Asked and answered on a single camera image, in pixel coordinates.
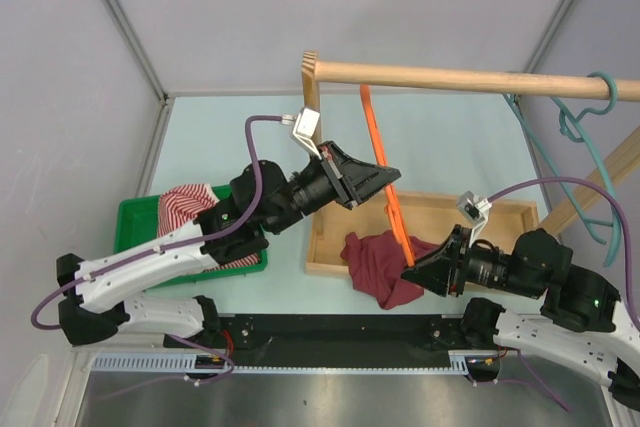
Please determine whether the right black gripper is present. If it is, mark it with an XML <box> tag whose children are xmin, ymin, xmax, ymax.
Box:
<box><xmin>398</xmin><ymin>223</ymin><xmax>541</xmax><ymax>297</ymax></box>

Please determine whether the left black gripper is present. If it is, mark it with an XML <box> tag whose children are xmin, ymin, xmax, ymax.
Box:
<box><xmin>265</xmin><ymin>141</ymin><xmax>399</xmax><ymax>234</ymax></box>

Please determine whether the orange plastic hanger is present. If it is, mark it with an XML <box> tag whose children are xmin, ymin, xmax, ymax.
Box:
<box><xmin>359</xmin><ymin>84</ymin><xmax>416</xmax><ymax>267</ymax></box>

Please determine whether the maroon tank top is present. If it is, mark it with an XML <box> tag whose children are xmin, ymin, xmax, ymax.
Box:
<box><xmin>340</xmin><ymin>230</ymin><xmax>424</xmax><ymax>310</ymax></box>

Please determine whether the red white striped tank top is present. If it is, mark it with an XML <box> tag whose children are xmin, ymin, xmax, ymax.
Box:
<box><xmin>157</xmin><ymin>184</ymin><xmax>266</xmax><ymax>274</ymax></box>

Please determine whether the teal plastic hanger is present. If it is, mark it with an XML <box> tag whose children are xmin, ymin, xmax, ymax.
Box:
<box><xmin>501</xmin><ymin>71</ymin><xmax>626</xmax><ymax>268</ymax></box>

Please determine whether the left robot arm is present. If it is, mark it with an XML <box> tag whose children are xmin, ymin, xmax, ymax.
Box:
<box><xmin>56</xmin><ymin>141</ymin><xmax>401</xmax><ymax>347</ymax></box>

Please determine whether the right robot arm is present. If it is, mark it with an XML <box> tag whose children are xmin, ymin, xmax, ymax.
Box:
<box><xmin>401</xmin><ymin>225</ymin><xmax>639</xmax><ymax>410</ymax></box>

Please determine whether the wooden clothes rack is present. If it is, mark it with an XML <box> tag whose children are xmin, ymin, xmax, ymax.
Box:
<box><xmin>287</xmin><ymin>51</ymin><xmax>639</xmax><ymax>279</ymax></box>

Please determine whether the green plastic tray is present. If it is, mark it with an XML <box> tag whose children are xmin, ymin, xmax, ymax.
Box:
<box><xmin>114</xmin><ymin>195</ymin><xmax>268</xmax><ymax>287</ymax></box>

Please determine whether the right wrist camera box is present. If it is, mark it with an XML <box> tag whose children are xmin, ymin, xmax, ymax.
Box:
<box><xmin>456</xmin><ymin>191</ymin><xmax>492</xmax><ymax>244</ymax></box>

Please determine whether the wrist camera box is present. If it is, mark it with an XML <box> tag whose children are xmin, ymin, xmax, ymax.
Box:
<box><xmin>456</xmin><ymin>191</ymin><xmax>492</xmax><ymax>244</ymax></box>
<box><xmin>291</xmin><ymin>107</ymin><xmax>321</xmax><ymax>159</ymax></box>

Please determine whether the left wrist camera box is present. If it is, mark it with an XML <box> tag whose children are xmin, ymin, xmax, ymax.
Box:
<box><xmin>291</xmin><ymin>107</ymin><xmax>321</xmax><ymax>159</ymax></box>

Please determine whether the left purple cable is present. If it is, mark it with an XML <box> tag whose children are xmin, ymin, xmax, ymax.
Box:
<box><xmin>30</xmin><ymin>114</ymin><xmax>296</xmax><ymax>331</ymax></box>

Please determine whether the purple cable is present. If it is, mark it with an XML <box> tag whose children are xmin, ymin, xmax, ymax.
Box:
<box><xmin>487</xmin><ymin>175</ymin><xmax>640</xmax><ymax>333</ymax></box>
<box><xmin>30</xmin><ymin>114</ymin><xmax>296</xmax><ymax>331</ymax></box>

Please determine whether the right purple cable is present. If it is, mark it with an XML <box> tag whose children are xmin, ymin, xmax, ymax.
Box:
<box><xmin>487</xmin><ymin>175</ymin><xmax>640</xmax><ymax>333</ymax></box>

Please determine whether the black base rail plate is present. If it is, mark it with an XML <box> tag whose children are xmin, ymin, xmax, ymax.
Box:
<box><xmin>192</xmin><ymin>314</ymin><xmax>496</xmax><ymax>363</ymax></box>

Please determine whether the white slotted cable duct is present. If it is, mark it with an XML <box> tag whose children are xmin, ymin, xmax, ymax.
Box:
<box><xmin>90</xmin><ymin>351</ymin><xmax>469</xmax><ymax>376</ymax></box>

